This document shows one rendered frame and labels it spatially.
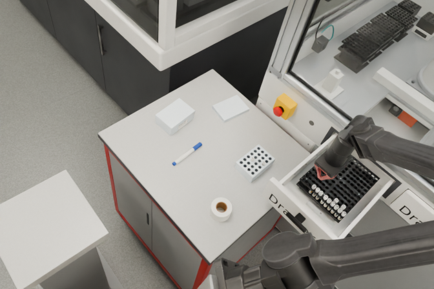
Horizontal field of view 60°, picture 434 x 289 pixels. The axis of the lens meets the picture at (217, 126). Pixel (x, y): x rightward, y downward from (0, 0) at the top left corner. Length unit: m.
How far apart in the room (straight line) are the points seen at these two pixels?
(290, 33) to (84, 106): 1.58
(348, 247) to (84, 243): 0.82
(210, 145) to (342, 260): 0.84
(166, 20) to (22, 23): 1.92
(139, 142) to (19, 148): 1.14
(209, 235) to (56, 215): 0.48
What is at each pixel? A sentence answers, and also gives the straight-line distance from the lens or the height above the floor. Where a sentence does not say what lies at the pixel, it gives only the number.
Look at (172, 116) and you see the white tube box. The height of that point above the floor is 0.81.
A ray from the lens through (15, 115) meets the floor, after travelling 2.59.
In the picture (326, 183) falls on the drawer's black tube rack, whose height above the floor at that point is 0.90.
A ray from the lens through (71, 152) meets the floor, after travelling 2.34.
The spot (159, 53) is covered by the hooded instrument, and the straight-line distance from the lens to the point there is 1.52.
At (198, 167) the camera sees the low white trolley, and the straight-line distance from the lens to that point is 1.36.
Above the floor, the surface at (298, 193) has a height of 0.84.
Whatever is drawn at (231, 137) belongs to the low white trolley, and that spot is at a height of 0.76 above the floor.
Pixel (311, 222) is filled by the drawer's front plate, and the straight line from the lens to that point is 1.18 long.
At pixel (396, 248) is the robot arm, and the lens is 0.67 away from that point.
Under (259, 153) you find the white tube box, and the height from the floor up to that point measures 0.79.
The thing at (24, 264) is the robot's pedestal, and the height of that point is 0.76.
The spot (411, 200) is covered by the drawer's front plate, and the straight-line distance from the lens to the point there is 1.38.
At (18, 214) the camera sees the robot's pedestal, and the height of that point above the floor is 0.76.
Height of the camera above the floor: 1.93
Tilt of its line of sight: 52 degrees down
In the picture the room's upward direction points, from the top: 13 degrees clockwise
